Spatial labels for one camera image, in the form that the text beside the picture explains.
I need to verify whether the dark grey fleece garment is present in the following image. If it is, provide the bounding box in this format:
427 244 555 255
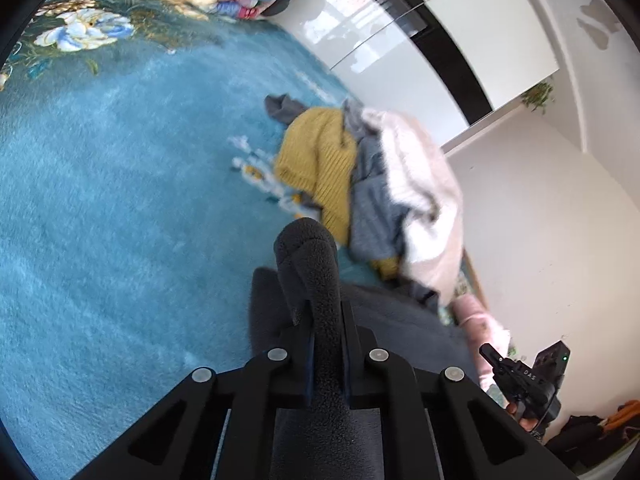
250 218 477 479

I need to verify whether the orange and black clothes pile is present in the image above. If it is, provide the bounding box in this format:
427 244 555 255
544 400 639 474

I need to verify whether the grey blue garment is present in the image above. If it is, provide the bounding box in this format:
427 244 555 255
263 92 442 311

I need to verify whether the white fluffy garment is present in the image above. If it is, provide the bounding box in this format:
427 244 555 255
362 108 463 307

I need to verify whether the teal floral bed blanket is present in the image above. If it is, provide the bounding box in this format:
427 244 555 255
1 0 348 479

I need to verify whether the mustard yellow knit sweater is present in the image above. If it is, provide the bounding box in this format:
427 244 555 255
272 105 402 281

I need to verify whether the green plant on wardrobe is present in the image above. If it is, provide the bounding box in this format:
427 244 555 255
520 79 554 115

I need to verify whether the white glossy wardrobe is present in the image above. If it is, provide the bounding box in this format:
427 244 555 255
273 0 559 148

